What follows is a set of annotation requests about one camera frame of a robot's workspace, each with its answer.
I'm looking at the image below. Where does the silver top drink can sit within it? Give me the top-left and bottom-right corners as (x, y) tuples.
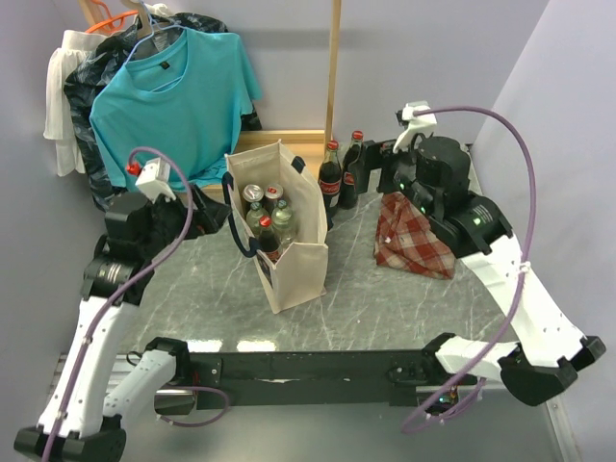
(242, 184), (264, 209)

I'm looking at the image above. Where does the dark floral patterned shirt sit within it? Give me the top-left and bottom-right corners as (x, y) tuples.
(64, 13), (262, 211)

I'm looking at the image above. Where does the green cap clear bottle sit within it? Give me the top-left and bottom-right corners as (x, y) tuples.
(271, 199), (297, 248)
(245, 202), (270, 238)

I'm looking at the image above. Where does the right green cap clear bottle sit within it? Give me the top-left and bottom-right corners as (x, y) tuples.
(271, 199), (297, 248)

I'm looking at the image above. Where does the light blue wire hanger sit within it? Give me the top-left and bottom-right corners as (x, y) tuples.
(122, 1), (189, 97)

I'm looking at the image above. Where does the white hanging garment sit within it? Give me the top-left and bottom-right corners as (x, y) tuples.
(42, 3), (180, 177)

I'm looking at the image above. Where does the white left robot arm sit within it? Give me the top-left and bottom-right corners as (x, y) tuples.
(13, 187), (231, 461)

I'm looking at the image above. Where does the red tab drink can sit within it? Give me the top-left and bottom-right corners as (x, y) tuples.
(264, 183), (284, 213)

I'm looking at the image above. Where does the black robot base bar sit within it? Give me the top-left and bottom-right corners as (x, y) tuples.
(170, 349), (450, 407)

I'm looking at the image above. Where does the turquoise t-shirt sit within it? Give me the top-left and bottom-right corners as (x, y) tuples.
(90, 29), (262, 191)

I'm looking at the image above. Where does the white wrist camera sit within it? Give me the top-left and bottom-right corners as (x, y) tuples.
(393, 101), (437, 154)
(126, 158), (176, 203)

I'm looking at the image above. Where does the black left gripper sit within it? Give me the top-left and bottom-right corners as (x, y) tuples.
(139, 182), (231, 258)

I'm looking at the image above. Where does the orange plastic hanger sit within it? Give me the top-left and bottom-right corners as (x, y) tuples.
(79, 0), (139, 36)

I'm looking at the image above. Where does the beige canvas tote bag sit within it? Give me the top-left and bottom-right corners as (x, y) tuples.
(222, 141), (328, 314)

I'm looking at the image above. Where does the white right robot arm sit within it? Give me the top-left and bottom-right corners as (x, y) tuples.
(356, 134), (606, 406)

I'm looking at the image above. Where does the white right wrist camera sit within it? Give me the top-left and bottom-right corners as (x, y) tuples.
(393, 101), (437, 154)

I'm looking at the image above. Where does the left green cap clear bottle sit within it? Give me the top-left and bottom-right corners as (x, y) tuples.
(245, 202), (270, 238)

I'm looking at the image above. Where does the red plaid cloth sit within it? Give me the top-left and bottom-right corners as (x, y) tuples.
(373, 192), (455, 280)

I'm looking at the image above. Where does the wooden clothes rack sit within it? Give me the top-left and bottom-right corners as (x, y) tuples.
(76, 0), (343, 195)

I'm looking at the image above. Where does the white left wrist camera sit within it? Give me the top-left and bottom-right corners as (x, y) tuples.
(126, 158), (176, 203)

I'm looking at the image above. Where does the coca-cola glass bottle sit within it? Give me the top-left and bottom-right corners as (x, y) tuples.
(258, 216), (282, 263)
(339, 130), (364, 210)
(318, 141), (343, 228)

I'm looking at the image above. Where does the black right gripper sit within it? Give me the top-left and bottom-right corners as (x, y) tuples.
(347, 138), (440, 218)

